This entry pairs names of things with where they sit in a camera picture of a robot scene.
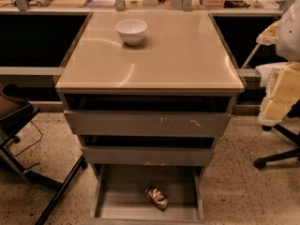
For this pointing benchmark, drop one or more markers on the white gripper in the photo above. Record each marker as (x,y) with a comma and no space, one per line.
(289,37)

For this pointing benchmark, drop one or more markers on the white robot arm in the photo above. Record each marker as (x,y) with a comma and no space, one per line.
(288,42)

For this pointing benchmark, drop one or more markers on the grey three-drawer cabinet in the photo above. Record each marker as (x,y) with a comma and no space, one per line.
(181,66)

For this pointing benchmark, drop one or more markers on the grey open bottom drawer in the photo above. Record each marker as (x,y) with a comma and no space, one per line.
(120,198)

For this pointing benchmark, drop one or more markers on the grey middle drawer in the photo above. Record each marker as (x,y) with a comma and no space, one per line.
(147,156)

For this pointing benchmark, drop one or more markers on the grey top drawer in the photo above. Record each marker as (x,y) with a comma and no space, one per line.
(153,124)

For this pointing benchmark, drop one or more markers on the white seat cushion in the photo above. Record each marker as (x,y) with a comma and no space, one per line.
(265,70)

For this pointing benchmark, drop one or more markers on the white stick with black tip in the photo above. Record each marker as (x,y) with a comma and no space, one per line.
(251,55)

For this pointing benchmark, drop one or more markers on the black office chair right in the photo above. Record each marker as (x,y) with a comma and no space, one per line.
(276,146)

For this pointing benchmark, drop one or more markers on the white ceramic bowl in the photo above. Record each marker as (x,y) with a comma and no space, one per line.
(131,31)

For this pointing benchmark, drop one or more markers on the dark chair left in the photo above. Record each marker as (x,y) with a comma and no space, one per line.
(15,114)

